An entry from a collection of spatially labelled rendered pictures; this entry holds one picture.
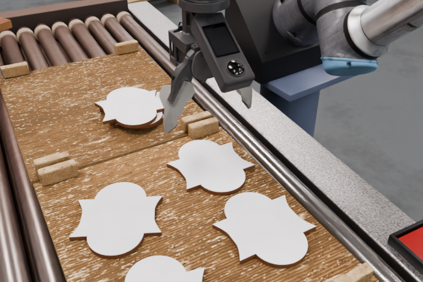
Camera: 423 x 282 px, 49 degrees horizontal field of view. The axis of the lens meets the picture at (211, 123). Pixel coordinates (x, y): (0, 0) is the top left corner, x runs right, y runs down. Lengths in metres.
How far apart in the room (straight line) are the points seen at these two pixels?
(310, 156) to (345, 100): 2.08
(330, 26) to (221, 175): 0.46
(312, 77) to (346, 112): 1.59
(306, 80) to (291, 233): 0.61
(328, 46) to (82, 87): 0.55
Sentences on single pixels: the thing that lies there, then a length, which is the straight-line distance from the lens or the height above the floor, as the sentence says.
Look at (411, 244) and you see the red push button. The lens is 0.73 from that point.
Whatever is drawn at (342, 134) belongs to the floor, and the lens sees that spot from 2.61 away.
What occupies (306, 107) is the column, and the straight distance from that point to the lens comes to 1.29.
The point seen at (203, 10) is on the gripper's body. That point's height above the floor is 1.22.
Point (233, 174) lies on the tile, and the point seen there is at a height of 0.94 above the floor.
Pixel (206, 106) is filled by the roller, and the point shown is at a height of 0.91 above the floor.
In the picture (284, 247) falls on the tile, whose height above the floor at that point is 0.94.
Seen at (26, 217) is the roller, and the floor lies 0.91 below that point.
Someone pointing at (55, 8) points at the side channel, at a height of 0.95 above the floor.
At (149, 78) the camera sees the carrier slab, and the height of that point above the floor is 0.94.
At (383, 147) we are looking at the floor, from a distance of 2.57.
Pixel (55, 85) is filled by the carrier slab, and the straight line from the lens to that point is 1.08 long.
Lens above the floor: 1.43
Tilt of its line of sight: 33 degrees down
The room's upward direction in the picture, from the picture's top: straight up
